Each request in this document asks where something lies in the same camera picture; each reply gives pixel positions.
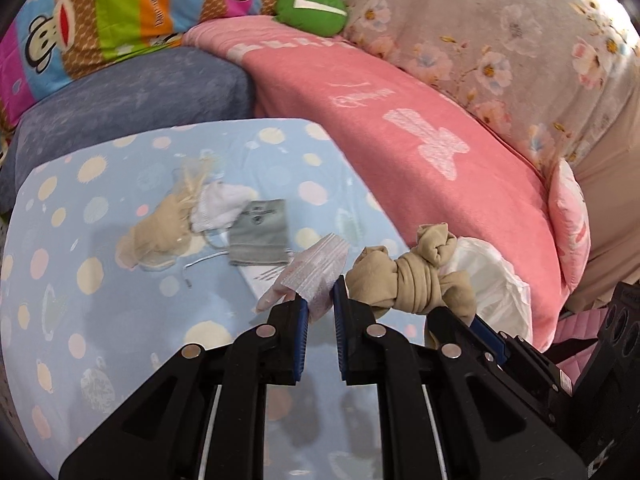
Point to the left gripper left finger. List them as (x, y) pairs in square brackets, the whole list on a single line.
[(202, 415)]

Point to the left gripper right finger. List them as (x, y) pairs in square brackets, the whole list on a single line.
[(444, 413)]

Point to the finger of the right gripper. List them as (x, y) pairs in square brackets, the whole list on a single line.
[(443, 327), (523, 363)]

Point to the white plastic trash bag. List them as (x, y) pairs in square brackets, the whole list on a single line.
[(503, 299)]

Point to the tan knotted stocking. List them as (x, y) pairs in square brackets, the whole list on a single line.
[(413, 283)]

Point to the pink plastic wrapper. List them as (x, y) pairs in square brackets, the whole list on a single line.
[(311, 276)]

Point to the beige lace mesh bundle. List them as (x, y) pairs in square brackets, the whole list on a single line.
[(159, 239)]

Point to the pink padded jacket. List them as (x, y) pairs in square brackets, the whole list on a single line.
[(574, 341)]

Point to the pink white pillow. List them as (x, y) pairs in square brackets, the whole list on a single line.
[(570, 222)]

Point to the grey fabric pouch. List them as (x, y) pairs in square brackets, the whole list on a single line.
[(259, 236)]

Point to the pink bed blanket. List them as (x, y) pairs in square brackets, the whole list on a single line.
[(424, 159)]

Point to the beige curtain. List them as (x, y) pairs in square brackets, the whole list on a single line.
[(609, 177)]

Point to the white crumpled cloth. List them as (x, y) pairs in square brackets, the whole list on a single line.
[(218, 205)]

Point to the grey floral quilt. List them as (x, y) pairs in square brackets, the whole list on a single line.
[(548, 77)]

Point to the blue grey cushion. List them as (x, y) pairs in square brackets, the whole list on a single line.
[(173, 87)]

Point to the green checkmark round cushion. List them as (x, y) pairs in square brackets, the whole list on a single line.
[(324, 18)]

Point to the colourful monkey striped quilt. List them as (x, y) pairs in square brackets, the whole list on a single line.
[(48, 44)]

